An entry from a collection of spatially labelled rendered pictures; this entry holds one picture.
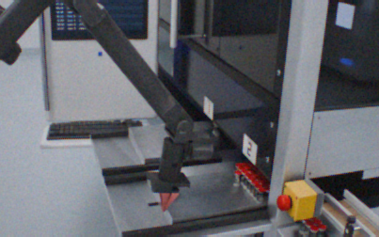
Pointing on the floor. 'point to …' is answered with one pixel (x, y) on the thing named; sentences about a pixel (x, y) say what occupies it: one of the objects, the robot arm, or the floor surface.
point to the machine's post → (296, 102)
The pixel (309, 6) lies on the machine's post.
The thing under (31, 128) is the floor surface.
